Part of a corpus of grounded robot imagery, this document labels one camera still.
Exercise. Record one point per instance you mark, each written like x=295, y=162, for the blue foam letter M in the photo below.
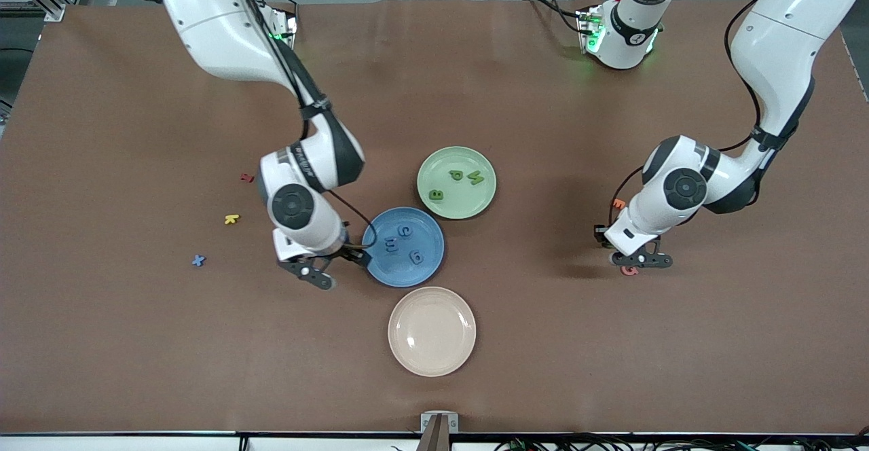
x=392, y=243

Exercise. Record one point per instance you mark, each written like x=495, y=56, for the blue foam letter C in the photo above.
x=400, y=232

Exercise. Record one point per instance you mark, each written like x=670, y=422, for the blue foam letter G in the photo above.
x=412, y=259

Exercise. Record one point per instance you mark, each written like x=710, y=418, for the green foam letter B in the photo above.
x=436, y=195

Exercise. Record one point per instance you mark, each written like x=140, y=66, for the green foam letter P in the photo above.
x=453, y=174

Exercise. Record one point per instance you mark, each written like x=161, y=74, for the green foam letter N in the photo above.
x=476, y=178

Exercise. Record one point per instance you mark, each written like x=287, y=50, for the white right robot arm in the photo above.
x=217, y=30

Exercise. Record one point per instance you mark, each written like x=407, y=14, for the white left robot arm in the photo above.
x=781, y=50

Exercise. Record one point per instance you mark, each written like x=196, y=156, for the pink foam letter Q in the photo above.
x=630, y=272

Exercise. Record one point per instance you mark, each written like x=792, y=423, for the blue plate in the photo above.
x=402, y=271

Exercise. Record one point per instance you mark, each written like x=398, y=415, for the beige plate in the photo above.
x=432, y=332

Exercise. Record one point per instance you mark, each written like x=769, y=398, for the yellow foam letter K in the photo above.
x=231, y=219

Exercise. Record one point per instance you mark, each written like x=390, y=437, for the pale green plate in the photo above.
x=456, y=200

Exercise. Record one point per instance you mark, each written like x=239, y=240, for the brown table cover sheet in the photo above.
x=611, y=369

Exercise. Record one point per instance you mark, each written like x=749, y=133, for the base connector box green light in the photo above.
x=587, y=30
x=288, y=26

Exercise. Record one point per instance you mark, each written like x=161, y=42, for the grey metal camera bracket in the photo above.
x=439, y=430

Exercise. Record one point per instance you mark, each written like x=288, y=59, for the white table edge rail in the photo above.
x=136, y=444

